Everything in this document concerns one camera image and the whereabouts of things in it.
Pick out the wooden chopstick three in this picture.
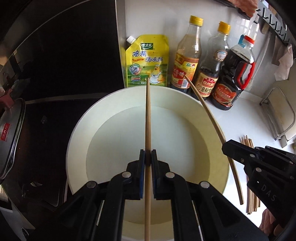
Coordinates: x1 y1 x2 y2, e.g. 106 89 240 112
240 137 250 214

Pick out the wooden chopstick two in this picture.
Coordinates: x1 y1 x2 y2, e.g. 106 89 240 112
184 75 244 205

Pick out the wooden chopstick one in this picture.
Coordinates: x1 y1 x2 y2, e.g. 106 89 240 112
144 79 152 241

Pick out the wooden chopstick five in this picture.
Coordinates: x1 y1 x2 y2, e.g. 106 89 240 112
245 136 253 214

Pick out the wooden chopstick eight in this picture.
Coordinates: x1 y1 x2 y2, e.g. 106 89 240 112
249 139 260 211

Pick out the wooden chopstick six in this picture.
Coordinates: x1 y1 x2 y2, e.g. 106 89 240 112
246 137 255 213

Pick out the person's right hand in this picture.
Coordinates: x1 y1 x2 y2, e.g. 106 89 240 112
259 209 283 236

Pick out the metal cutting board rack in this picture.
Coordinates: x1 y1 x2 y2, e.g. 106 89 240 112
259 86 295 148

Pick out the white round tray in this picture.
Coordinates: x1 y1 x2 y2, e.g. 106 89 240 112
66 87 229 240

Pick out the yellow-cap soy sauce bottle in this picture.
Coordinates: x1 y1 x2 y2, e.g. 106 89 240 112
193 21 231 100

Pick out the hanging crumpled cloth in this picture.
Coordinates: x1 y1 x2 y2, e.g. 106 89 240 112
274 44 293 81

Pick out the yellow seasoning pouch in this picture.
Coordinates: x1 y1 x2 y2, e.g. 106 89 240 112
125 35 170 87

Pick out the black gas stove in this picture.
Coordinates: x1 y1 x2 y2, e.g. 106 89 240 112
1 100 75 240

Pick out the yellow-cap vinegar bottle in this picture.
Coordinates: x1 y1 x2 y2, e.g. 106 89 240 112
171 16 203 93

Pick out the dark pot with lid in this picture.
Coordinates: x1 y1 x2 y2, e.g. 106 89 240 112
1 89 26 181

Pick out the red patterned cloth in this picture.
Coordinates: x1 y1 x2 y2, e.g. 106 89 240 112
228 0 258 18

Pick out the large red-handle soy bottle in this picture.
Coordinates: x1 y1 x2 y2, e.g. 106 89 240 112
210 35 256 110

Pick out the metal hook rail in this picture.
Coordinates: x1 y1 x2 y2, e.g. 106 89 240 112
256 1 295 46

